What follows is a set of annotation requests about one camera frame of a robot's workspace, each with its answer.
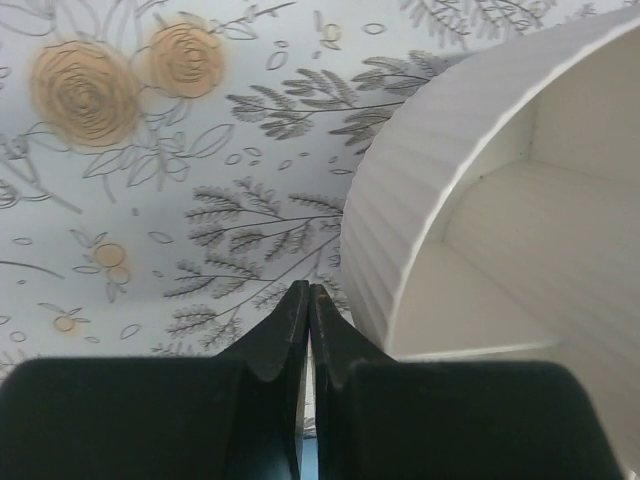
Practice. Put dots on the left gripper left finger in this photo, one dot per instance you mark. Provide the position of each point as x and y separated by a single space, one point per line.
236 415

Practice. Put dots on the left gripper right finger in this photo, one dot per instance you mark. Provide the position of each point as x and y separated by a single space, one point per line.
379 418

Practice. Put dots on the white round divided organizer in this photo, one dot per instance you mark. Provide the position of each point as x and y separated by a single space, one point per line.
496 215

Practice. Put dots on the floral patterned table mat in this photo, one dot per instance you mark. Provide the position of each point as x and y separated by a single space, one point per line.
169 167

